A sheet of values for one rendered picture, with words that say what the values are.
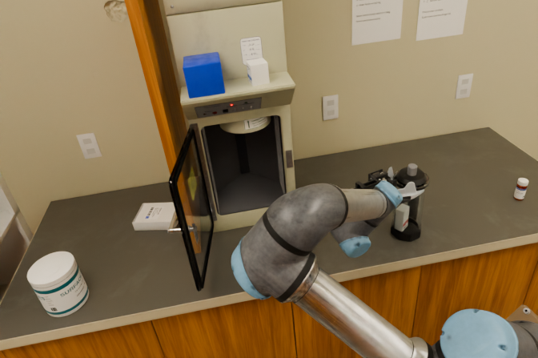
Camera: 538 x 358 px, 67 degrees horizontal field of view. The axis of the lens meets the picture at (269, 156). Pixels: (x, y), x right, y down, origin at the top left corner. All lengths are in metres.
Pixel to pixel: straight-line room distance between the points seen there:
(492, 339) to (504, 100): 1.55
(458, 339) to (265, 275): 0.37
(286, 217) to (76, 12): 1.18
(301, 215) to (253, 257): 0.12
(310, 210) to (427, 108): 1.37
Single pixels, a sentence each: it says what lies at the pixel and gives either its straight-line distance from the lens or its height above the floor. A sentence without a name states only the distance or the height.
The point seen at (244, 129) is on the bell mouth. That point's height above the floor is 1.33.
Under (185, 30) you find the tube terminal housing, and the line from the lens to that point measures 1.19.
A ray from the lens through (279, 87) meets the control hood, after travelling 1.14.
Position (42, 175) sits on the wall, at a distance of 1.99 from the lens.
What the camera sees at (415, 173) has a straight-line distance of 1.34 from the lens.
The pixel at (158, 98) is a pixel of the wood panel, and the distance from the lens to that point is 1.16.
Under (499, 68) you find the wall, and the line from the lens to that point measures 2.16.
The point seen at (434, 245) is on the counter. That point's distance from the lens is 1.47.
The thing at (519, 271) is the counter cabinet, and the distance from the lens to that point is 1.78.
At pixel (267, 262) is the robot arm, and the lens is 0.77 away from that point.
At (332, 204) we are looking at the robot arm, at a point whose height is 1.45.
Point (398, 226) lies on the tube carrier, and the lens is 1.44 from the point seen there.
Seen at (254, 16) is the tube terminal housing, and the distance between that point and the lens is 1.20.
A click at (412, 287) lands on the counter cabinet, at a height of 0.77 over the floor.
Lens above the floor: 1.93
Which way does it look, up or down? 31 degrees down
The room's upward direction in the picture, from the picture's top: 6 degrees counter-clockwise
